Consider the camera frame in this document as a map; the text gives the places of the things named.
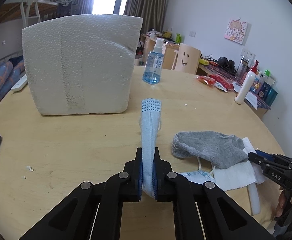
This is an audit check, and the grey sock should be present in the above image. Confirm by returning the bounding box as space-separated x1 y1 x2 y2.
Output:
171 131 248 169

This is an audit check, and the white remote control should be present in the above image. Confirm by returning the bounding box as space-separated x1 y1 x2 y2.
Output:
10 74 28 92

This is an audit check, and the blue face mask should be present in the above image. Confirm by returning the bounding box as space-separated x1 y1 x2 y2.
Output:
139 98 161 198
181 170 215 185

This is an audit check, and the red snack packet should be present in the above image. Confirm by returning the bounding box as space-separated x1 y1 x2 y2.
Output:
208 74 234 92

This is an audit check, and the wooden smiley chair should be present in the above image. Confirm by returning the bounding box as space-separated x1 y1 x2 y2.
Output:
172 43 201 74

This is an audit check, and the wooden desk with drawers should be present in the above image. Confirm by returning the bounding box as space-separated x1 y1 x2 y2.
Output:
139 33 180 70

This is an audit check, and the white lotion pump bottle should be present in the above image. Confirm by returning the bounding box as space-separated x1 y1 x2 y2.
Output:
235 60 259 105

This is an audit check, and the blue spray bottle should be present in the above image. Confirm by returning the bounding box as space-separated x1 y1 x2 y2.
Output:
142 38 164 85

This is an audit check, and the orange snack packet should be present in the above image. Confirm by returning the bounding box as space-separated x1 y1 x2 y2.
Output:
196 75 215 87

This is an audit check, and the cartoon wall picture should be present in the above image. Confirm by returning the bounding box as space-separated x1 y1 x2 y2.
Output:
224 18 248 44

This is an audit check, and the right brown curtain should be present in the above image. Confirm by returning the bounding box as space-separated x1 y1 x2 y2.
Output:
124 0 167 34

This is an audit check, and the white styrofoam box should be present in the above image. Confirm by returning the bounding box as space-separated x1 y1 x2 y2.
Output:
22 14 143 115

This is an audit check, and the white tissue paper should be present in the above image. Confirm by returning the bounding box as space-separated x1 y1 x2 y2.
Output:
209 133 266 191

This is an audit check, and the metal bunk bed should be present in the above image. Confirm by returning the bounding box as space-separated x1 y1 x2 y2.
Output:
0 0 75 64

